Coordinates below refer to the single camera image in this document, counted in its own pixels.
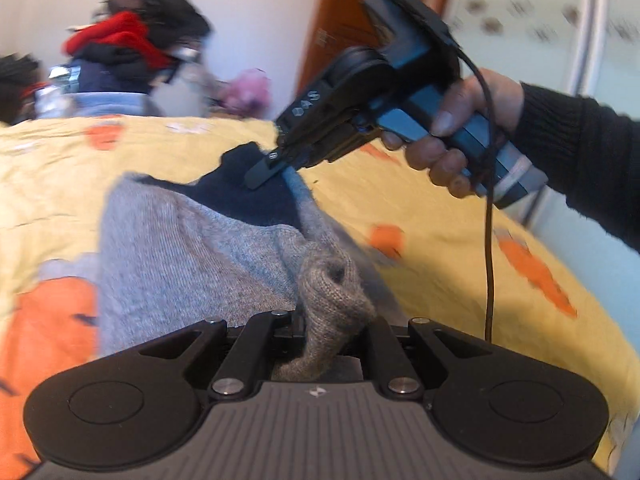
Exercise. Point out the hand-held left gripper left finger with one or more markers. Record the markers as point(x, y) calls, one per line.
point(260, 340)

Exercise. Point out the navy and grey knit sweater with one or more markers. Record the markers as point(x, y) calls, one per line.
point(200, 250)

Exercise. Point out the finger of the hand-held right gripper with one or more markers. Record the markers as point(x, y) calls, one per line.
point(262, 167)

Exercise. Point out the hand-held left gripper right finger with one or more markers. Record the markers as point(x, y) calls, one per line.
point(385, 355)

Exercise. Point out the wooden door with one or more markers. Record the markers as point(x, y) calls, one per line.
point(365, 10)

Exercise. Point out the light blue knit cloth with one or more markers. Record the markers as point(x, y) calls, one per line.
point(100, 105)

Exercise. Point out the yellow printed bed sheet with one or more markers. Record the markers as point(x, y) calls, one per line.
point(450, 285)

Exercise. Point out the person's right forearm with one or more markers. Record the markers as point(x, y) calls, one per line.
point(585, 160)

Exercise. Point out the pink plastic bag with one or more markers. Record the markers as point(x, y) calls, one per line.
point(247, 90)

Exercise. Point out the clear plastic bag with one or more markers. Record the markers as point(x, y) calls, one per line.
point(197, 80)

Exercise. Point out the red garment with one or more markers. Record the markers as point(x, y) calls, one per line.
point(117, 35)

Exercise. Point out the navy garment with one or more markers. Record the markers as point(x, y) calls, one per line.
point(107, 72)

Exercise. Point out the person's right hand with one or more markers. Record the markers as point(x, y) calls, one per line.
point(445, 165)

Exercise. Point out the black coat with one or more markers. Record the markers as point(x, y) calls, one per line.
point(15, 85)

